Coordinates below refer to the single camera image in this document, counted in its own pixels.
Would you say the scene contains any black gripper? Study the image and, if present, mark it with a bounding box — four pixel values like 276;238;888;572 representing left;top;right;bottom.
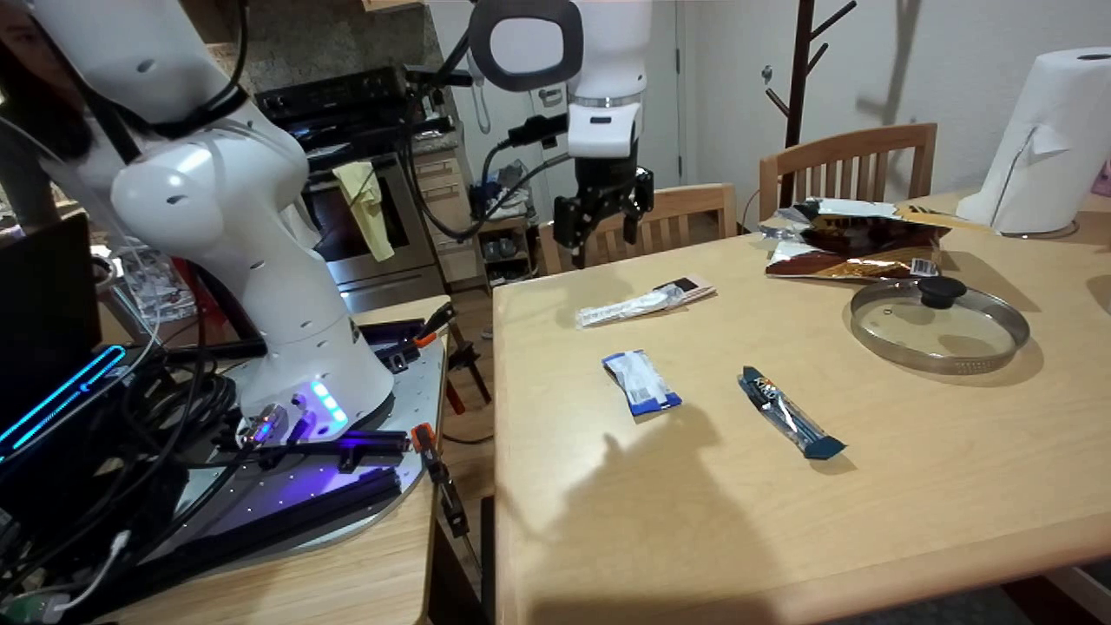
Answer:
555;158;653;267

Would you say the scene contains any blue and white packet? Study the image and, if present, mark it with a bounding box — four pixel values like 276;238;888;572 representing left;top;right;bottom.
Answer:
603;350;681;417

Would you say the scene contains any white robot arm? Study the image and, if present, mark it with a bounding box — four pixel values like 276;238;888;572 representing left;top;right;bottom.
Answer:
14;0;653;445

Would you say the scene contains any clear plastic cutlery packet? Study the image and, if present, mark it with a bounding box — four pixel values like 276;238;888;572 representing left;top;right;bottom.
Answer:
573;286;685;327

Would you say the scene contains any wooden chair near gripper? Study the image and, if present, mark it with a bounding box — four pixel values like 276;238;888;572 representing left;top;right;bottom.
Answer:
538;185;736;276

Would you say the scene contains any black stove oven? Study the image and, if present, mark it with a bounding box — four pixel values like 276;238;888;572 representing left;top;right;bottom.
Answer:
257;65;444;312

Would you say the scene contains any dark blue snack bar wrapper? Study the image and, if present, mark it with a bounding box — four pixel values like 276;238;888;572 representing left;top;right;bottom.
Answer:
739;366;843;463

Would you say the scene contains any brown snack bag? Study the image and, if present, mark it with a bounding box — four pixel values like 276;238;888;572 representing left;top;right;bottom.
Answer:
762;199;947;282

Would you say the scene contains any yellow cloth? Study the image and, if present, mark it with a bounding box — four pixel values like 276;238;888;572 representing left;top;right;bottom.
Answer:
332;159;396;261

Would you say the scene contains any wooden chair far side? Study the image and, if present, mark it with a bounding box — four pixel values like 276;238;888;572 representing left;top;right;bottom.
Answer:
762;122;939;220

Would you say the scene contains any dark wooden coat rack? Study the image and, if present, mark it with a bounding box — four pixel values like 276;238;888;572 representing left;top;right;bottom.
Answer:
762;0;859;146

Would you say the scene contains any glass pot lid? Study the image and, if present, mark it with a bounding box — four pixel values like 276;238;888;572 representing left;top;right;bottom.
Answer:
847;277;1033;375

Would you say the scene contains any white paper towel roll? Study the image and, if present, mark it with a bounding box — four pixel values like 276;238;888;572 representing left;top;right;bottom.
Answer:
959;50;1111;238

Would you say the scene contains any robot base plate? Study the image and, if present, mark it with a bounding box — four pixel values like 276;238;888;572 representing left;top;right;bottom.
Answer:
67;308;455;617

